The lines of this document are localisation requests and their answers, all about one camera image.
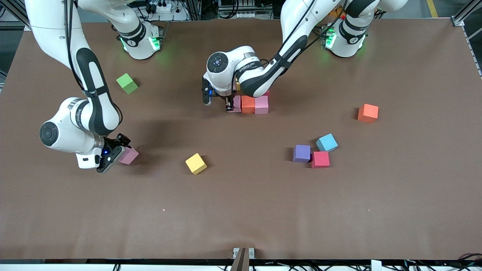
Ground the orange foam cube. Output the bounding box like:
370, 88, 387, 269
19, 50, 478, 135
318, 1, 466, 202
357, 104, 379, 123
241, 95, 255, 114

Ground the purple foam cube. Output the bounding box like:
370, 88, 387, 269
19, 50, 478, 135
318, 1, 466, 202
293, 145, 311, 163

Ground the green foam cube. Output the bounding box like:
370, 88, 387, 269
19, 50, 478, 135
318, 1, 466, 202
116, 73, 139, 94

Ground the blue foam cube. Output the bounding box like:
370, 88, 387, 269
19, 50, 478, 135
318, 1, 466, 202
316, 133, 339, 152

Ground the brown table cover sheet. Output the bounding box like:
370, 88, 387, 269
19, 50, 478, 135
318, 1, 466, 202
0, 19, 482, 261

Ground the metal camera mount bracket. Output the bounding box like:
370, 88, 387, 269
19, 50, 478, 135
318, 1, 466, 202
230, 247, 255, 271

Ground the aluminium frame rail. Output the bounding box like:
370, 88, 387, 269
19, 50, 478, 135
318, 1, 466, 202
0, 0, 32, 31
451, 0, 482, 27

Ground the perforated table edge rail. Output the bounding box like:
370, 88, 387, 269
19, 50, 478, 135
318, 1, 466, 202
461, 24, 482, 79

